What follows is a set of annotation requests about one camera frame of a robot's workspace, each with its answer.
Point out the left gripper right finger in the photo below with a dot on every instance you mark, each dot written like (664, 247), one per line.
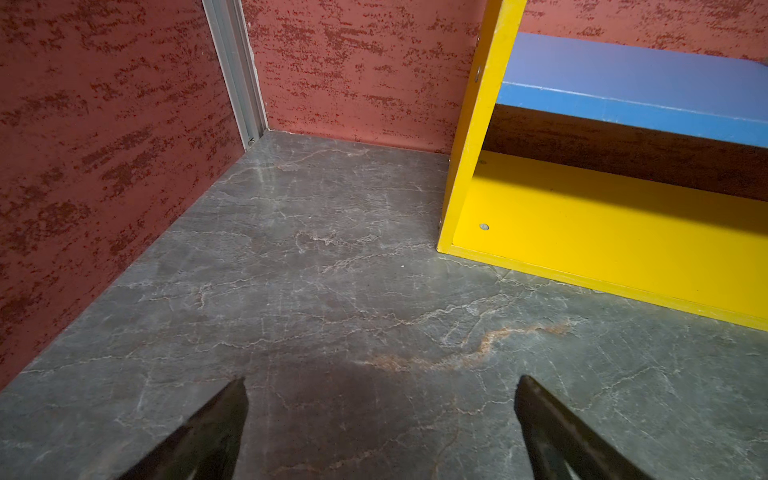
(559, 444)

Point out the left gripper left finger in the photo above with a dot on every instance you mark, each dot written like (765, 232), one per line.
(206, 446)

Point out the yellow wooden bookshelf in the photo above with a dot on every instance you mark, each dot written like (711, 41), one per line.
(687, 249)

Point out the aluminium corner post left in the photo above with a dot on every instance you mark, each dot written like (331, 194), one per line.
(229, 32)

